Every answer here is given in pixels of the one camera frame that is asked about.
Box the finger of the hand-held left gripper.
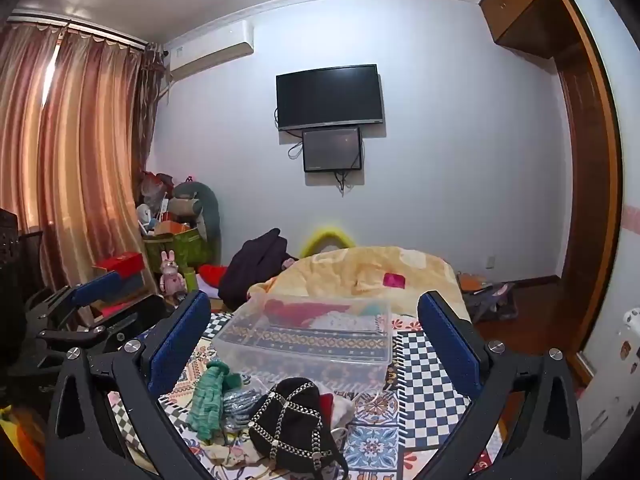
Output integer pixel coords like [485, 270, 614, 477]
[34, 296, 168, 357]
[25, 270, 123, 331]

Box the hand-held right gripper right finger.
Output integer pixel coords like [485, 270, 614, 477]
[417, 290, 585, 480]

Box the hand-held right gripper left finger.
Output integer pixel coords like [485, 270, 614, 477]
[45, 290, 221, 480]

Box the green knitted glove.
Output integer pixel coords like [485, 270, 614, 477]
[190, 360, 232, 443]

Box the grey blue knitted cloth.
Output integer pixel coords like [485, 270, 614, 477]
[220, 384, 272, 432]

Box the clear plastic storage box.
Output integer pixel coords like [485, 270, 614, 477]
[212, 292, 394, 380]

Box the cream white drawstring pouch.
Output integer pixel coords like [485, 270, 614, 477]
[327, 395, 357, 433]

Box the red gift box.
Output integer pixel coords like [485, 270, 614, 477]
[91, 252, 147, 282]

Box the pink rabbit toy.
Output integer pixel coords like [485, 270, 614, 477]
[159, 250, 187, 295]

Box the red garment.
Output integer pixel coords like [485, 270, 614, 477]
[196, 263, 232, 287]

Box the green storage bag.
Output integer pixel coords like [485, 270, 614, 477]
[144, 227, 212, 275]

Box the dark purple coat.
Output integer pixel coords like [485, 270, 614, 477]
[219, 228, 301, 312]

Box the yellow fleece blanket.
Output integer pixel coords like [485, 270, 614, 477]
[247, 246, 472, 322]

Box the red cloth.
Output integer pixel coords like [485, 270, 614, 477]
[264, 301, 328, 330]

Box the orange striped curtain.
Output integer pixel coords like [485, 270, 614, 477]
[0, 15, 168, 311]

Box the grey plush toy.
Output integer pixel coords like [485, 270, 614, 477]
[170, 180, 222, 263]

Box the yellow foam arc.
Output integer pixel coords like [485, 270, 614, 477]
[300, 227, 357, 262]

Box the white sliding wardrobe door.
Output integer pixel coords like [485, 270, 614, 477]
[567, 0, 640, 461]

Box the white air conditioner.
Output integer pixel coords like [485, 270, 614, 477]
[162, 20, 255, 81]

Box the wooden upper cabinet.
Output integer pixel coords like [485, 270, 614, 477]
[478, 0, 581, 58]

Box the small wall monitor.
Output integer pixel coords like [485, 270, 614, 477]
[302, 126, 363, 173]

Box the large wall television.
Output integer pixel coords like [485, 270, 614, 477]
[276, 64, 385, 132]

